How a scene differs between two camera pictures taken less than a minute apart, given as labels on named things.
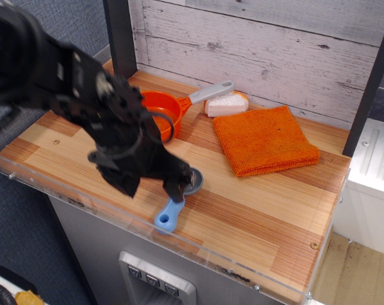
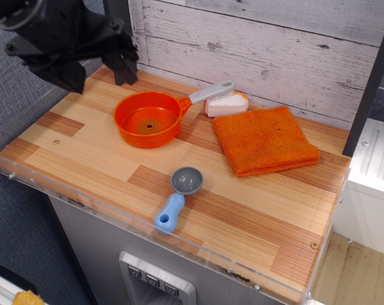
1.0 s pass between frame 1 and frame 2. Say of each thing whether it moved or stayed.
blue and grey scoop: stayed
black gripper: moved
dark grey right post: stayed
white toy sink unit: stayed
